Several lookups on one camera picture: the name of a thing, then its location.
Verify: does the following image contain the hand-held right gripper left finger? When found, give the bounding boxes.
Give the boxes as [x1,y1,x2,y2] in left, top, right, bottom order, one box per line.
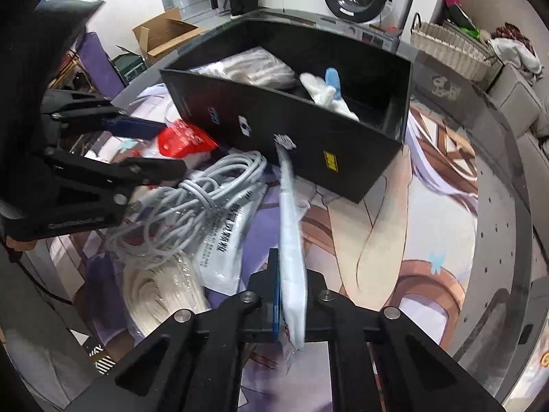
[71,248,284,412]

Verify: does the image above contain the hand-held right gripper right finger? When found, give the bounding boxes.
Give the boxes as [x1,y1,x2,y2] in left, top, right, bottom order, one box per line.
[303,270,507,412]

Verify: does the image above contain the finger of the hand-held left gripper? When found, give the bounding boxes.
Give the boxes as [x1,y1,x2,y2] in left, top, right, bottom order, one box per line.
[0,148,188,242]
[40,89,167,139]

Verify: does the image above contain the red plastic packet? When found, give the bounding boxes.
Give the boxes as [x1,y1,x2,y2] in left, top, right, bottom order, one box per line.
[155,119,219,164]

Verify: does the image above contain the white plastic packet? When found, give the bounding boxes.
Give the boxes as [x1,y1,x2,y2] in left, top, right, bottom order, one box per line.
[273,136,308,372]

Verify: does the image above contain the black storage box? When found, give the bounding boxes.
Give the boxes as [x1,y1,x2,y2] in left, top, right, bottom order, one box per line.
[160,11,413,205]

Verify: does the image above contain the dark green case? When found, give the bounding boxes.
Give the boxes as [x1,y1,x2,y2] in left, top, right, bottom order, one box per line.
[110,45,147,89]

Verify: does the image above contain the purple rolled mat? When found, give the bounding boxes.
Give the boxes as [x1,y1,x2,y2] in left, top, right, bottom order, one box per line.
[77,31,126,99]

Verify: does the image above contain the white printed packet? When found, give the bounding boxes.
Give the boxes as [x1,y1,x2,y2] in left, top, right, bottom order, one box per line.
[189,182,269,297]

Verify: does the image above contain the printed cartoon mat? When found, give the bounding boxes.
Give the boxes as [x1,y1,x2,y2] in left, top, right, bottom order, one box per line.
[9,83,479,412]

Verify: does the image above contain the open cardboard box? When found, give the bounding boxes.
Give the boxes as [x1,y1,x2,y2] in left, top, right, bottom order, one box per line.
[132,7,210,68]

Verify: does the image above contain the white glove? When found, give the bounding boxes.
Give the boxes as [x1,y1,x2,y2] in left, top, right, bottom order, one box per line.
[299,72,360,122]

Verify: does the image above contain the blue cloth piece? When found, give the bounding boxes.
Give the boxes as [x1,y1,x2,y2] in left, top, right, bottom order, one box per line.
[325,67,341,100]

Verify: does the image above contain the white wicker basket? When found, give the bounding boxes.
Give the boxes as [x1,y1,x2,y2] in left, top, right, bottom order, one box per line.
[409,12,502,83]

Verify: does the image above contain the pile of clothes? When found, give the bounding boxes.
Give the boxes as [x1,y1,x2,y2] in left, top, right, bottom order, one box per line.
[487,22,545,84]

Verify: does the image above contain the pink artificial flower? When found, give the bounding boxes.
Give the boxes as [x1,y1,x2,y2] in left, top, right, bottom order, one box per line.
[444,0,481,39]

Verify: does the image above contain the bagged grey cable coil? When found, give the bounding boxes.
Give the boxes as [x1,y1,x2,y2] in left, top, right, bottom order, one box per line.
[105,151,269,267]

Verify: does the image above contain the bagged white rope coil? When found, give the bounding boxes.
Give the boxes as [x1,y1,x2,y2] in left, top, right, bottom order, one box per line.
[122,255,213,346]

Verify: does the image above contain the white rope bundle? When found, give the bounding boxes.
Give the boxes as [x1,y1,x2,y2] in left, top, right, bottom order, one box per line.
[191,48,296,91]

